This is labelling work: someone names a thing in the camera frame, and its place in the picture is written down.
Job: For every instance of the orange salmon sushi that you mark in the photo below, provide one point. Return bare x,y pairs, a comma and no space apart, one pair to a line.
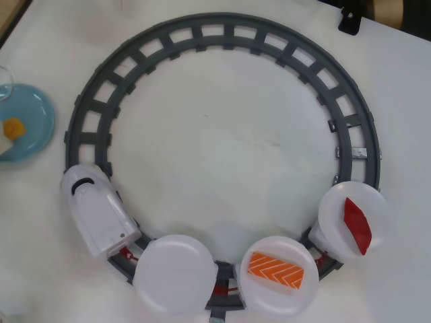
276,269

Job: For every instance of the white Shinkansen locomotive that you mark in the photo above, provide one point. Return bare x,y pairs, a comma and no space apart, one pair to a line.
94,215

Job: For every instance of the red tuna sushi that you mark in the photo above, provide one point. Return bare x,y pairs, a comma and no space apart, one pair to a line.
357,225

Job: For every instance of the blue dish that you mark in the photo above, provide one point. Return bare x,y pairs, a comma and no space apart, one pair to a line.
33,111

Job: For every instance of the yellow egg sushi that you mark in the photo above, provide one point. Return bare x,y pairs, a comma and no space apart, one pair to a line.
13,128

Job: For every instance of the white empty train plate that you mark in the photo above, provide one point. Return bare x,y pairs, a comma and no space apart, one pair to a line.
175,276

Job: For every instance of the red train coupler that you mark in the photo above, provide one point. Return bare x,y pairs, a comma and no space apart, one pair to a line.
128,254
321,259
227,290

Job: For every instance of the grey circular train track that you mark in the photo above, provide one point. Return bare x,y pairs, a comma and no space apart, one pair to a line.
215,18

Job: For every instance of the silver tape strip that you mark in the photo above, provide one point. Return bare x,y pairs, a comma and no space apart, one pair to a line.
359,152

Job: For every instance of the black table clamp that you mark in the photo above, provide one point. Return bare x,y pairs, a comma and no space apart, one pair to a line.
348,25

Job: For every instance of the clear glass cup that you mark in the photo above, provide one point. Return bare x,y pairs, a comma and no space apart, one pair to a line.
10,84

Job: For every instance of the brown wooden panel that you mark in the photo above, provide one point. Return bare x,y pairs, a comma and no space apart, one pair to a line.
414,10

